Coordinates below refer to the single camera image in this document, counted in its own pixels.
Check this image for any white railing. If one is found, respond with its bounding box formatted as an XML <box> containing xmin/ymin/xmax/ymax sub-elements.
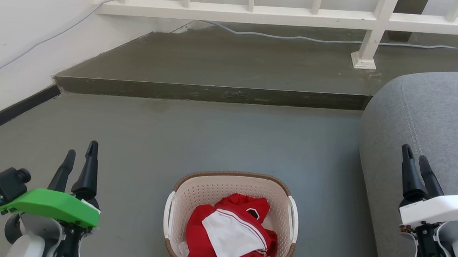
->
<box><xmin>92</xmin><ymin>0</ymin><xmax>458</xmax><ymax>77</ymax></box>

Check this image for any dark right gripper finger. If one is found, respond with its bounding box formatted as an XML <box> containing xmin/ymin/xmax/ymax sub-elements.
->
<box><xmin>416</xmin><ymin>156</ymin><xmax>448</xmax><ymax>199</ymax></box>
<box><xmin>397</xmin><ymin>143</ymin><xmax>433</xmax><ymax>204</ymax></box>

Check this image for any thin grey cable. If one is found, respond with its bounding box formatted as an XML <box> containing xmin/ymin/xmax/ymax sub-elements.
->
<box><xmin>201</xmin><ymin>20</ymin><xmax>458</xmax><ymax>54</ymax></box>
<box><xmin>0</xmin><ymin>0</ymin><xmax>120</xmax><ymax>94</ymax></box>

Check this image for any grey fabric sofa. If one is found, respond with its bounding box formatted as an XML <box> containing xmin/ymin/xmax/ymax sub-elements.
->
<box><xmin>349</xmin><ymin>64</ymin><xmax>458</xmax><ymax>257</ymax></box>

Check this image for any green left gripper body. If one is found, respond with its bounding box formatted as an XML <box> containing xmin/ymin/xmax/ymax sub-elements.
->
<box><xmin>0</xmin><ymin>185</ymin><xmax>102</xmax><ymax>257</ymax></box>

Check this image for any black baseboard strip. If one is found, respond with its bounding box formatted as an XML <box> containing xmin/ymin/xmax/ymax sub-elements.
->
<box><xmin>0</xmin><ymin>79</ymin><xmax>62</xmax><ymax>150</ymax></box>

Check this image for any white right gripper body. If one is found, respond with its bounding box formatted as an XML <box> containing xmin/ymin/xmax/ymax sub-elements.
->
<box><xmin>398</xmin><ymin>189</ymin><xmax>458</xmax><ymax>232</ymax></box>

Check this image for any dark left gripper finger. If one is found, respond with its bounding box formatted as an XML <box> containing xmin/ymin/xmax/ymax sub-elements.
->
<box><xmin>70</xmin><ymin>139</ymin><xmax>101</xmax><ymax>201</ymax></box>
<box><xmin>47</xmin><ymin>148</ymin><xmax>77</xmax><ymax>194</ymax></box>

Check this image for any beige perforated laundry basket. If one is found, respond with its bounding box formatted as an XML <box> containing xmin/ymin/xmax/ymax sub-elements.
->
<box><xmin>161</xmin><ymin>166</ymin><xmax>303</xmax><ymax>257</ymax></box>

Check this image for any white garment with red stripes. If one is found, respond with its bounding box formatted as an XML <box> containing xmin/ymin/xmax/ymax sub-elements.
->
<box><xmin>198</xmin><ymin>208</ymin><xmax>271</xmax><ymax>257</ymax></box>

